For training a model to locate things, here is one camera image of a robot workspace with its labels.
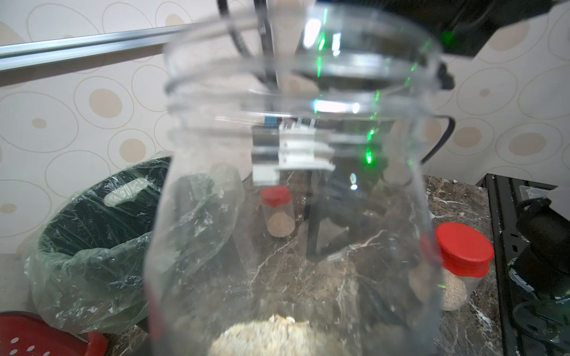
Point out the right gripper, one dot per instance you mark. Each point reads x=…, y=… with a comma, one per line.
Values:
x=462, y=26

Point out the clear oatmeal jar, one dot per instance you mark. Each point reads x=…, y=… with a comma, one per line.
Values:
x=338, y=285

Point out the near red-lid oatmeal jar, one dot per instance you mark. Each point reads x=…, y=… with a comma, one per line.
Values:
x=455, y=262

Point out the red-lid oatmeal jar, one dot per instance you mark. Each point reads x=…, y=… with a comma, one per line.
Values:
x=455, y=262
x=278, y=211

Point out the far red-lid oatmeal jar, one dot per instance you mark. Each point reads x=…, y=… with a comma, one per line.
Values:
x=278, y=211

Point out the red toaster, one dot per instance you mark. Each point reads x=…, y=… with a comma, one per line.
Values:
x=22, y=334

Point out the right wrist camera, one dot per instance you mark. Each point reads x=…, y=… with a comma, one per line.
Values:
x=287, y=145

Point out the horizontal aluminium rail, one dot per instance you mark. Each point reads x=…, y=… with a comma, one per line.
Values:
x=32, y=54

